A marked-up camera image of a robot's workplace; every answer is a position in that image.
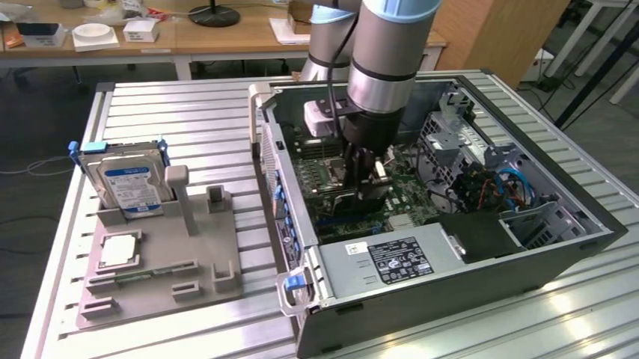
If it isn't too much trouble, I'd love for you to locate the brown cardboard box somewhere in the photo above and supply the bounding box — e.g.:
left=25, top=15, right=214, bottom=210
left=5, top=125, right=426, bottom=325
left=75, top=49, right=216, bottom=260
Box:
left=286, top=0, right=318, bottom=25

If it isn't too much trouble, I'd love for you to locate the CPU socket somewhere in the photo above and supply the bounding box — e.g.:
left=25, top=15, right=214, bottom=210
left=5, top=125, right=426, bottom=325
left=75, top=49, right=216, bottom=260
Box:
left=322, top=159, right=348, bottom=184

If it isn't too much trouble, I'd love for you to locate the metal disk bay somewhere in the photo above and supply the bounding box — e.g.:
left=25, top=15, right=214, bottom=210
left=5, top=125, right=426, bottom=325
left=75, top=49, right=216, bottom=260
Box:
left=416, top=91, right=505, bottom=188

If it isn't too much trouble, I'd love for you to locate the green motherboard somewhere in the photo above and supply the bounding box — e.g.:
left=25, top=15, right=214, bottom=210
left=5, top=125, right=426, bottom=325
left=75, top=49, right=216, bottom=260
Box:
left=281, top=126, right=440, bottom=242

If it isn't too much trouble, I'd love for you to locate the grey power supply unit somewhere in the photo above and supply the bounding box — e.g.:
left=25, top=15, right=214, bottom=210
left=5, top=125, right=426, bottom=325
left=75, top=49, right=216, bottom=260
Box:
left=316, top=223, right=462, bottom=298

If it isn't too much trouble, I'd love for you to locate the white paper stack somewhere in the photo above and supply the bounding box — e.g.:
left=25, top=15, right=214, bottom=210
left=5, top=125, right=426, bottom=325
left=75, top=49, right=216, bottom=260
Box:
left=268, top=17, right=313, bottom=46

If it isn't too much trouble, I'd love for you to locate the grey parts rack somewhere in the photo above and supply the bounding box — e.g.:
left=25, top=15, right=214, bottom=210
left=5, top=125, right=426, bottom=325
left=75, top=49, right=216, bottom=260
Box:
left=73, top=166, right=245, bottom=331

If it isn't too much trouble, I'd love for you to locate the black slanted pole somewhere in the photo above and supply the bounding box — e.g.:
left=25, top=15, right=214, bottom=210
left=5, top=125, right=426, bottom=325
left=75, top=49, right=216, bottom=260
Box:
left=553, top=22, right=637, bottom=130

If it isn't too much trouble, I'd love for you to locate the wooden cabinet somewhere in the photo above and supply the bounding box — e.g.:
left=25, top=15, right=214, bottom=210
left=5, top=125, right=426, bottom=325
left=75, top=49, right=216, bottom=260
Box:
left=422, top=0, right=569, bottom=90

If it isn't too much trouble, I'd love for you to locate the green RAM stick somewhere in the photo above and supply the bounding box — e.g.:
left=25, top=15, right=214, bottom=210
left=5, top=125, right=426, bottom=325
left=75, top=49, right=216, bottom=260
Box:
left=113, top=267, right=173, bottom=281

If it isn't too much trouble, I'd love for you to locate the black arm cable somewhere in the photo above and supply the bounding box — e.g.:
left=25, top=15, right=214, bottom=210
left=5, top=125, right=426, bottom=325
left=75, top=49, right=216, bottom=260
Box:
left=326, top=10, right=362, bottom=113

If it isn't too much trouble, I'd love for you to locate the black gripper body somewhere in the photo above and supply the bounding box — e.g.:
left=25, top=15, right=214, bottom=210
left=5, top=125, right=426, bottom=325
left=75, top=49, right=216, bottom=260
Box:
left=341, top=110, right=402, bottom=156

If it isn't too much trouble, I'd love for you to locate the small white box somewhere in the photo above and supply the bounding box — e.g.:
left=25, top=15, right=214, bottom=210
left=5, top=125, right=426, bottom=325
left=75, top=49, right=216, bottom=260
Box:
left=121, top=19, right=160, bottom=43

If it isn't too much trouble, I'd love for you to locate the grey floor cable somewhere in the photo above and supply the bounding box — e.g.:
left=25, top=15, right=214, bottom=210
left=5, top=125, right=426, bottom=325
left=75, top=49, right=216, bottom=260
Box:
left=0, top=156, right=75, bottom=177

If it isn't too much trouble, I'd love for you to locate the hard disk in blue carrier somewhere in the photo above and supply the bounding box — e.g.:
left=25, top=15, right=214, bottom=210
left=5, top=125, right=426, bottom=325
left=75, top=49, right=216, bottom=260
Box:
left=66, top=137, right=170, bottom=220

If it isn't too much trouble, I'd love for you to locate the white desk frame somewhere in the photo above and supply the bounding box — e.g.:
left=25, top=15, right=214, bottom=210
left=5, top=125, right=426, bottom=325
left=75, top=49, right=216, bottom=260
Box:
left=541, top=0, right=639, bottom=105

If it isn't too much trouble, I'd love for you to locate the graphics card with black fan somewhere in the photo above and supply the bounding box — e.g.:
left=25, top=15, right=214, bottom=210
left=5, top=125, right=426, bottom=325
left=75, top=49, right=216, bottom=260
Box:
left=304, top=179, right=390, bottom=225

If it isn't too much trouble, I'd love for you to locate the white round part on box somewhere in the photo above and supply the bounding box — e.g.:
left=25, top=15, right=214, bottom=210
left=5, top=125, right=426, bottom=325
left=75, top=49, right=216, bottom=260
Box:
left=70, top=22, right=121, bottom=52

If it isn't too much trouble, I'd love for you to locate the silver CPU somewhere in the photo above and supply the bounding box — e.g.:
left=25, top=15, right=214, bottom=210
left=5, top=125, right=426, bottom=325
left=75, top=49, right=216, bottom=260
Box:
left=98, top=236, right=138, bottom=267

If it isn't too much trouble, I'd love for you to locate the red wire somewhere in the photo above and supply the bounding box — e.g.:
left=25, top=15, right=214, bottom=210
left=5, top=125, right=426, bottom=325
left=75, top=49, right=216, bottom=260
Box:
left=476, top=177, right=500, bottom=210

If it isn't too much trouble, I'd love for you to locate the black open PC case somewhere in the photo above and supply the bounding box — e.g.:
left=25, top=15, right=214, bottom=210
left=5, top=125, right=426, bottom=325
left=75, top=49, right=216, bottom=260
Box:
left=248, top=73, right=629, bottom=359

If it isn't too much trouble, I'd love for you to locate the blue wire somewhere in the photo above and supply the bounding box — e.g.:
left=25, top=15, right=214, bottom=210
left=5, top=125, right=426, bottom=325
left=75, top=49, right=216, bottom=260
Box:
left=496, top=168, right=537, bottom=210

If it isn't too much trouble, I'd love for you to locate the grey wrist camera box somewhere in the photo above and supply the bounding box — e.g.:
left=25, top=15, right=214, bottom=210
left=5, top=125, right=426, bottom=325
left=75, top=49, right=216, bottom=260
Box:
left=302, top=99, right=350, bottom=138

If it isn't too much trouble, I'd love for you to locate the black plastic shroud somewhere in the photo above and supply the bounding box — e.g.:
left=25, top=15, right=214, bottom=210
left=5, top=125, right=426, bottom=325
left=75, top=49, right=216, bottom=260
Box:
left=422, top=209, right=525, bottom=265

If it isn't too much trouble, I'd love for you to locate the wooden desk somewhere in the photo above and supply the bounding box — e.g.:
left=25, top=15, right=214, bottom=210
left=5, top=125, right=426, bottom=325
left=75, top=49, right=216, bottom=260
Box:
left=0, top=0, right=448, bottom=82

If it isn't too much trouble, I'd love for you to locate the white box with black top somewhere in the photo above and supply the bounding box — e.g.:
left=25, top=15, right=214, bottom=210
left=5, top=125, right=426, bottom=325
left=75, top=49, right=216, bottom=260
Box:
left=13, top=22, right=66, bottom=49

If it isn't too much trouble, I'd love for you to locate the black lamp base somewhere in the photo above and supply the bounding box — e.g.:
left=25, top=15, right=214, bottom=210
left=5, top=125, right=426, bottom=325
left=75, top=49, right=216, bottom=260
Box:
left=188, top=0, right=240, bottom=27

